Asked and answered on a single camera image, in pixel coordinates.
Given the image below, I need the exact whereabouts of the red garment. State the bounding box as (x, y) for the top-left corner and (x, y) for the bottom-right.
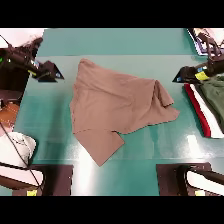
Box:
(183, 83), (212, 139)

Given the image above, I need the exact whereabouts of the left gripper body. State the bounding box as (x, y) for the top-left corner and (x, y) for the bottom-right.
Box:
(32, 60), (65, 83)

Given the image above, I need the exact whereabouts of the black cable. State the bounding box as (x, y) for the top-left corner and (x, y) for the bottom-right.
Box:
(0, 122), (44, 190)

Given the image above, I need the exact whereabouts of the white garment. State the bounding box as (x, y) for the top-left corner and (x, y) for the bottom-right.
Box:
(189, 83), (224, 140)

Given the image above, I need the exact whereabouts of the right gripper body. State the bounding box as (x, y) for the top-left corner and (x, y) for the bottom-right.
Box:
(172, 65), (210, 85)

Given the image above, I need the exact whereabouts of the dark green garment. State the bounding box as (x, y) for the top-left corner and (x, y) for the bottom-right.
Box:
(194, 74), (224, 133)

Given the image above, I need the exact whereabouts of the brown T-shirt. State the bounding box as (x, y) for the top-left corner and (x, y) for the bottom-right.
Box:
(69, 58), (181, 167)

